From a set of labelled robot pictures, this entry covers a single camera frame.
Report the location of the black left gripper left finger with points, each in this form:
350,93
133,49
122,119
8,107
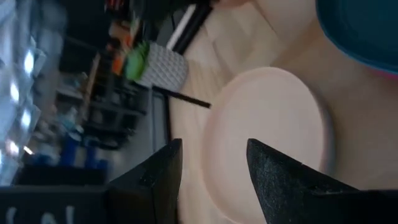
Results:
155,189

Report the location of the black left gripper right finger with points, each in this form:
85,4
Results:
286,193

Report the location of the pale peach plate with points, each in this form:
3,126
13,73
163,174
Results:
264,109

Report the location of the dark teal plate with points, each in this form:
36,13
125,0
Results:
357,28

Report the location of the black storage rack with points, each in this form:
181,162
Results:
109,109

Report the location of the white triangle-patterned plant pot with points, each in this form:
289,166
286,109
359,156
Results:
164,68

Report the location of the green plant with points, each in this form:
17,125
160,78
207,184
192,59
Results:
136,60

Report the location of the black aluminium table frame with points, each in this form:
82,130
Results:
194,29

